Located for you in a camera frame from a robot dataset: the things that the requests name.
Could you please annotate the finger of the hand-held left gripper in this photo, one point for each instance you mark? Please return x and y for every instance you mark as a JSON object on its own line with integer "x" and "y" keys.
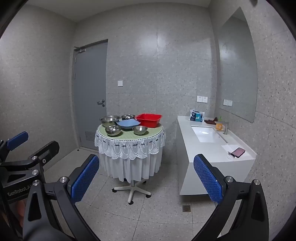
{"x": 17, "y": 138}
{"x": 47, "y": 150}

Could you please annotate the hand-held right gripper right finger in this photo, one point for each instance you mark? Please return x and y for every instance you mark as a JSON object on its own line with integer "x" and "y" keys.
{"x": 208, "y": 178}

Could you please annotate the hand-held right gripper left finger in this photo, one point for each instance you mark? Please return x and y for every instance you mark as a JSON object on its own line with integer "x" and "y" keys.
{"x": 84, "y": 178}

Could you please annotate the large steel bowl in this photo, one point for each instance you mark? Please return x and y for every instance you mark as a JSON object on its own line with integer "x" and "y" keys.
{"x": 108, "y": 119}

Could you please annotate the blue plastic plate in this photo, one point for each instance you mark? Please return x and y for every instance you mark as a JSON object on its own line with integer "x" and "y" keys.
{"x": 126, "y": 124}

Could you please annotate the red plastic basin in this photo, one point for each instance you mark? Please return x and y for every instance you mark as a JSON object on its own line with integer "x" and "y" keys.
{"x": 148, "y": 120}

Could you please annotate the person's left hand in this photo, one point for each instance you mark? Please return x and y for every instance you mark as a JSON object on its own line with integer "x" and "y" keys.
{"x": 20, "y": 208}

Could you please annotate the bunch of keys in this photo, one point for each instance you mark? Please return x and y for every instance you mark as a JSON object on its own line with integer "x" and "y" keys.
{"x": 230, "y": 154}

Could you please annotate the floor drain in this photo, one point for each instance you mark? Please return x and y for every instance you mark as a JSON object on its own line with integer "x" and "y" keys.
{"x": 186, "y": 208}

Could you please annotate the pink phone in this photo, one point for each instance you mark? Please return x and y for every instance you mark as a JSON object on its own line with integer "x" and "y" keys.
{"x": 239, "y": 152}

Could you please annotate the door vent grille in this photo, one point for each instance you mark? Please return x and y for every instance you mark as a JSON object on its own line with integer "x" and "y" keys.
{"x": 90, "y": 136}

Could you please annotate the white sink basin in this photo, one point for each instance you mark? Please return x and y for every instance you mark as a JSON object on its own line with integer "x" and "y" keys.
{"x": 208, "y": 134}

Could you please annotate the white sink counter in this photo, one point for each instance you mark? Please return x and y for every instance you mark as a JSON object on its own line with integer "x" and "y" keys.
{"x": 185, "y": 139}

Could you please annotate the grey star table base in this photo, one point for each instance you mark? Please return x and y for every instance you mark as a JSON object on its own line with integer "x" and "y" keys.
{"x": 132, "y": 188}

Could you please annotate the orange cup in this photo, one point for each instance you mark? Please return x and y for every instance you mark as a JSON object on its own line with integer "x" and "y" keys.
{"x": 219, "y": 126}

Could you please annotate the steel faucet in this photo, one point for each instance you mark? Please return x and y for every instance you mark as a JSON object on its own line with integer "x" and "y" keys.
{"x": 226, "y": 127}

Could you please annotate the round table, white tablecloth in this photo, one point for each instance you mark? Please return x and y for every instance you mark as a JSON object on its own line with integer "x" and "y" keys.
{"x": 129, "y": 148}

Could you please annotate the brown cloth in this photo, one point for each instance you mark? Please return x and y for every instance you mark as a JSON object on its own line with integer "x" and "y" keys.
{"x": 211, "y": 121}

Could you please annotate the blue tissue pack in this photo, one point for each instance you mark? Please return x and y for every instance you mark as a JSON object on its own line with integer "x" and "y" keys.
{"x": 196, "y": 115}

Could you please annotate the grey door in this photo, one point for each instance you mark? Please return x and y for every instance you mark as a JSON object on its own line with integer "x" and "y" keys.
{"x": 90, "y": 92}

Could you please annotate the door closer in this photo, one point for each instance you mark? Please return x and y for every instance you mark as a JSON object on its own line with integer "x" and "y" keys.
{"x": 79, "y": 49}

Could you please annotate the white wall socket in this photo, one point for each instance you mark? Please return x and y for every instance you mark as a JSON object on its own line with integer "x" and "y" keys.
{"x": 205, "y": 99}
{"x": 199, "y": 99}

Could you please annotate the white light switch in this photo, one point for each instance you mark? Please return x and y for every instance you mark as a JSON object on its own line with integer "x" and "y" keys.
{"x": 120, "y": 83}

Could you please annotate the wall mirror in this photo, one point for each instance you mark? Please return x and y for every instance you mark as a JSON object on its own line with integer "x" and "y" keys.
{"x": 238, "y": 69}

